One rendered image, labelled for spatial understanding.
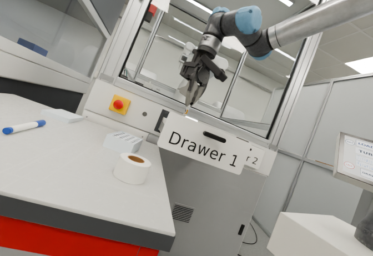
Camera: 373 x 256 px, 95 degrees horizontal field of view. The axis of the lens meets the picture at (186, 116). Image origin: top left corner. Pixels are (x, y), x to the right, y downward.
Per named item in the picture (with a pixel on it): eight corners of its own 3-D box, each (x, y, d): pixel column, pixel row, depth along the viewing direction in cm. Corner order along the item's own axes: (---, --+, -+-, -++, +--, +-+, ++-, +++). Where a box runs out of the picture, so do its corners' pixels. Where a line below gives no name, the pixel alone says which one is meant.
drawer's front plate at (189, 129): (240, 175, 56) (252, 144, 56) (156, 145, 50) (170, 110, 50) (237, 173, 57) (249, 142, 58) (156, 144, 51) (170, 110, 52)
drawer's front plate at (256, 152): (258, 169, 94) (265, 150, 94) (212, 152, 88) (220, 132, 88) (256, 168, 95) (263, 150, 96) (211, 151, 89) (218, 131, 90)
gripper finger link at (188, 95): (177, 103, 63) (187, 80, 64) (189, 107, 59) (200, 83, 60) (172, 100, 61) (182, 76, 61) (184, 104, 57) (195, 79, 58)
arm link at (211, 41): (224, 46, 63) (215, 33, 56) (219, 58, 63) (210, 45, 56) (207, 46, 67) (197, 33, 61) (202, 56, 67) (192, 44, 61)
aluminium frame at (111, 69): (277, 152, 97) (341, -14, 100) (95, 78, 76) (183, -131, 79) (215, 130, 190) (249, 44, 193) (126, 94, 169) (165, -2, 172)
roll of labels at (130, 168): (132, 188, 33) (140, 168, 33) (105, 171, 35) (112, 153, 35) (150, 180, 39) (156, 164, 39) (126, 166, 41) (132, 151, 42)
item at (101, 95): (268, 176, 97) (277, 152, 98) (83, 108, 76) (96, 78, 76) (211, 142, 190) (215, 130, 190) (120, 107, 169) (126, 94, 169)
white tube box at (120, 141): (129, 156, 50) (134, 144, 50) (101, 146, 49) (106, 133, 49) (139, 149, 62) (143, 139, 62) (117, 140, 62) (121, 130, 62)
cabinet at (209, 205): (218, 312, 95) (270, 177, 97) (10, 281, 73) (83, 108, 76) (185, 210, 188) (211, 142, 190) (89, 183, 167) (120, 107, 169)
